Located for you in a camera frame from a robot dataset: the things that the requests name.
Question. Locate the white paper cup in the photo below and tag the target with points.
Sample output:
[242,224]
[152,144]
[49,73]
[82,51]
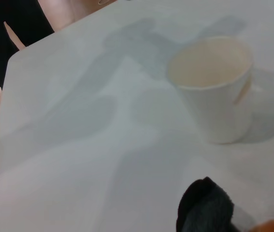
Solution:
[214,96]

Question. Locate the dark blue rag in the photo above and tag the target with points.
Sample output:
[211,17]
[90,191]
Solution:
[202,207]

